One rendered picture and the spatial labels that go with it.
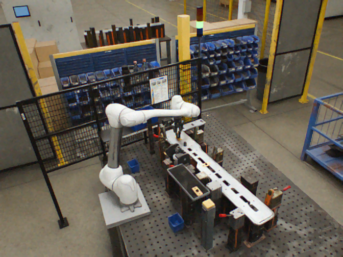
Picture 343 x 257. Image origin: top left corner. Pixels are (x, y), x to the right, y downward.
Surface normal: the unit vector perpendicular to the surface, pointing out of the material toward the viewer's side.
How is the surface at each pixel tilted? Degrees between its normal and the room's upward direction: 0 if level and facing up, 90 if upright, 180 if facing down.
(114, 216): 2
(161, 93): 90
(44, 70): 90
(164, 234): 0
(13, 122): 90
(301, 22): 90
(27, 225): 0
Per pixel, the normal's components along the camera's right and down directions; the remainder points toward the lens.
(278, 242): -0.04, -0.85
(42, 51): 0.31, 0.50
